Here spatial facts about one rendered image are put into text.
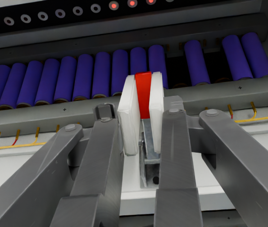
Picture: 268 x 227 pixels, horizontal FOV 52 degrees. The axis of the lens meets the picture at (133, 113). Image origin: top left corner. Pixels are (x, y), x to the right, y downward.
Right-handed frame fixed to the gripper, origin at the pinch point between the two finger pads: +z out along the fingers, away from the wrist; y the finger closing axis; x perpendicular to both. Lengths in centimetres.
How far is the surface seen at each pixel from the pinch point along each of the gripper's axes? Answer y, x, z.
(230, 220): 8.4, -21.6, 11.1
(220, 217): 7.1, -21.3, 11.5
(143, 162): -0.8, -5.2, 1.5
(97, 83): -5.2, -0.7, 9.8
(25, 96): -13.0, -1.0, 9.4
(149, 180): -0.5, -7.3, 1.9
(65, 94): -8.6, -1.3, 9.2
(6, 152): -14.2, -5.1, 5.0
